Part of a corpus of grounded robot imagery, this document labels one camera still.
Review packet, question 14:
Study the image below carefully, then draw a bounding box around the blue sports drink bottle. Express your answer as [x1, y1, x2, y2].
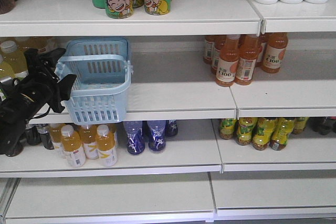
[123, 121, 145, 155]
[147, 120, 166, 153]
[165, 120, 178, 137]

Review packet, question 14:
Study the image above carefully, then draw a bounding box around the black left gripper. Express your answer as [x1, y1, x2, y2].
[15, 48, 77, 113]

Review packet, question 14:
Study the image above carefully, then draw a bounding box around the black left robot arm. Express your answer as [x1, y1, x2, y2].
[1, 48, 76, 156]

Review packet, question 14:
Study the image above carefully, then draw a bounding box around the light blue plastic basket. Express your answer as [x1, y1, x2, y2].
[55, 37, 133, 125]

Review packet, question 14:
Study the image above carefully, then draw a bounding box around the white metal store shelving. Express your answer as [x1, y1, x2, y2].
[1, 0, 335, 223]

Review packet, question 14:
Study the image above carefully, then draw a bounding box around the plastic coke bottle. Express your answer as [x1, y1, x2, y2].
[310, 116, 335, 135]

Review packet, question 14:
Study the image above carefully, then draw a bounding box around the orange C100 juice bottle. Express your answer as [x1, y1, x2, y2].
[235, 34, 260, 86]
[261, 33, 288, 73]
[216, 34, 240, 87]

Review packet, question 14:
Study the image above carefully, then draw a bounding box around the yellow iced tea bottle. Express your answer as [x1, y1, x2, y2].
[236, 117, 258, 146]
[218, 118, 237, 140]
[292, 117, 309, 134]
[252, 117, 278, 151]
[269, 117, 295, 151]

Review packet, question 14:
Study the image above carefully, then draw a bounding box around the pale yellow drink bottle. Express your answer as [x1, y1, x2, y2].
[1, 40, 28, 79]
[0, 55, 15, 81]

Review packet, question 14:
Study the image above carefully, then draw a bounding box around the orange vitamin drink bottle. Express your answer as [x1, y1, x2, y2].
[79, 125, 99, 159]
[95, 124, 117, 167]
[61, 125, 86, 167]

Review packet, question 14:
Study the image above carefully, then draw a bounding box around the dark tea bottle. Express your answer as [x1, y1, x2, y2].
[25, 124, 41, 146]
[36, 124, 54, 150]

